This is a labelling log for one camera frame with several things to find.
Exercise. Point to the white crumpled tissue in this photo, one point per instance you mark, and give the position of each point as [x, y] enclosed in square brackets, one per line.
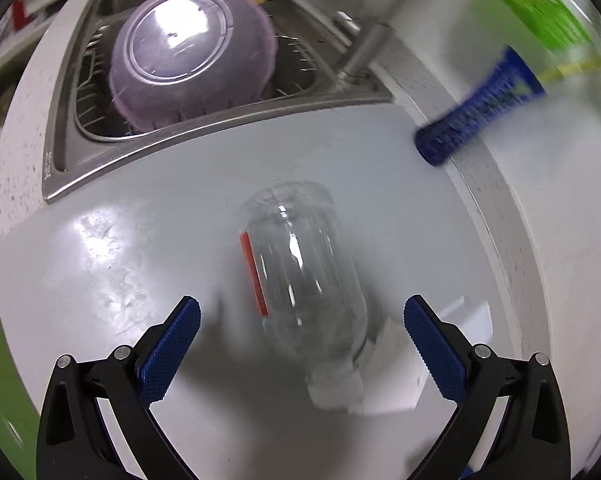
[395, 380]

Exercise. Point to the steel gooseneck faucet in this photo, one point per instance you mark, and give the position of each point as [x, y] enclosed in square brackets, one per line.
[368, 45]

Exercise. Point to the purple plastic bowl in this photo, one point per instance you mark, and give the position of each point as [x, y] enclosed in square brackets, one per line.
[190, 55]

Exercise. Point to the stainless steel sink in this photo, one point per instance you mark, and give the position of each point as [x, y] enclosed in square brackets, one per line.
[180, 157]

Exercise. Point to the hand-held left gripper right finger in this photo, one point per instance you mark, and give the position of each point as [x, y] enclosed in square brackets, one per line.
[433, 350]

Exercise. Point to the blue glass vase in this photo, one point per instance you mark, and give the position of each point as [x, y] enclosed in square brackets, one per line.
[480, 105]

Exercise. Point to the green bamboo plant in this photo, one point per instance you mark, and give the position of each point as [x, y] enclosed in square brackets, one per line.
[575, 66]

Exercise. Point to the red plastic item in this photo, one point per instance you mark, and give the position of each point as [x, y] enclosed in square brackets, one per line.
[18, 12]

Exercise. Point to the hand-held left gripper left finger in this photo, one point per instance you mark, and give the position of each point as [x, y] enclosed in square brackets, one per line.
[173, 345]

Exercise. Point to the clear plastic bottle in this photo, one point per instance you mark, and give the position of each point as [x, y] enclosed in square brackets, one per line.
[305, 280]

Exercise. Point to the green plastic basket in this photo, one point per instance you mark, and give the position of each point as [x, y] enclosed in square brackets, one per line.
[530, 0]

